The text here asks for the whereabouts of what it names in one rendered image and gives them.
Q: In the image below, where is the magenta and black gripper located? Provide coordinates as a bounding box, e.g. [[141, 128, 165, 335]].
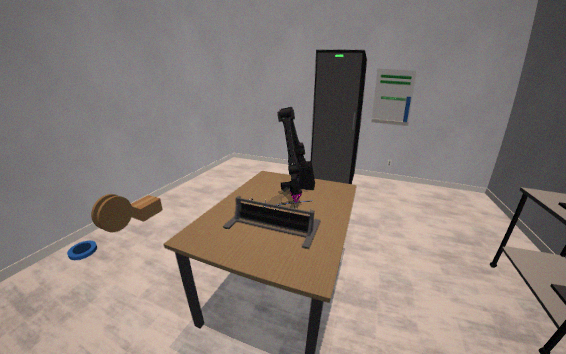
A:
[[290, 183, 302, 202]]

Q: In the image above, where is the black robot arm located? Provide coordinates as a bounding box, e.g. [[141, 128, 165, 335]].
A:
[[277, 107, 309, 192]]

